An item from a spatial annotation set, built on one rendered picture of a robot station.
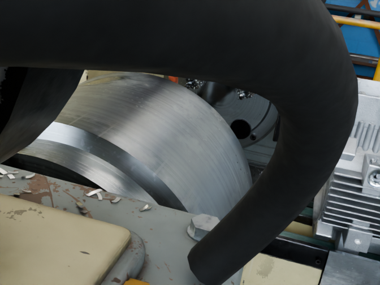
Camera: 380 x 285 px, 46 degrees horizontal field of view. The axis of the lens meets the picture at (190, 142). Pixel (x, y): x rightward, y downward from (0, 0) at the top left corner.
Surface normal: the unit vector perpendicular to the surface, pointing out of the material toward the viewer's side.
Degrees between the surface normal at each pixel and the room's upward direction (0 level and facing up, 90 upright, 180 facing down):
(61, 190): 0
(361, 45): 90
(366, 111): 90
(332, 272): 90
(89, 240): 0
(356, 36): 90
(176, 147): 32
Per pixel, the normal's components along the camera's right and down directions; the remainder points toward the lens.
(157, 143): 0.55, -0.71
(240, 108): -0.28, 0.34
